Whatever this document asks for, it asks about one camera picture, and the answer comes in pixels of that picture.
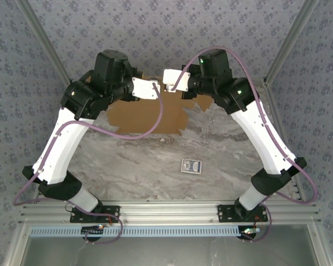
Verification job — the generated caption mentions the small control board with LEDs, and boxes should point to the small control board with LEDs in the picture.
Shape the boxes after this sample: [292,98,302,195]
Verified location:
[238,226,261,241]
[81,224,106,236]

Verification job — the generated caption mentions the blue playing card deck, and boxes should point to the blue playing card deck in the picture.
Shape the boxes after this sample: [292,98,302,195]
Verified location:
[180,158,203,175]

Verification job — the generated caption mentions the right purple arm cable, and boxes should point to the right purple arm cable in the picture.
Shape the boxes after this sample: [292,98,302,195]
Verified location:
[170,45,319,243]

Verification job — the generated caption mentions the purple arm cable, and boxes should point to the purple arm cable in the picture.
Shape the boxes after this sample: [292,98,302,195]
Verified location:
[12,82,164,245]
[170,45,319,243]

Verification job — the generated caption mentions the blue slotted cable duct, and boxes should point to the blue slotted cable duct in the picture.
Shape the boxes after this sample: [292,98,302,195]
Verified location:
[29,225,253,238]

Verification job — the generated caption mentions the aluminium frame post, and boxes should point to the aluminium frame post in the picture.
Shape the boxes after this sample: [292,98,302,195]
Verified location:
[16,0,73,86]
[263,0,321,85]

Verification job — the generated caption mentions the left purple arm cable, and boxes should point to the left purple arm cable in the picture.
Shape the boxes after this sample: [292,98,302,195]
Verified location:
[12,82,164,245]

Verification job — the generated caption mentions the brown cardboard box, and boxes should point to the brown cardboard box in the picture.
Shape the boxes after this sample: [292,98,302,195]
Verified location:
[84,71,213,136]

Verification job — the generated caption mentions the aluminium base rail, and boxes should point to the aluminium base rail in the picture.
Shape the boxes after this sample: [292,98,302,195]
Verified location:
[18,201,322,224]

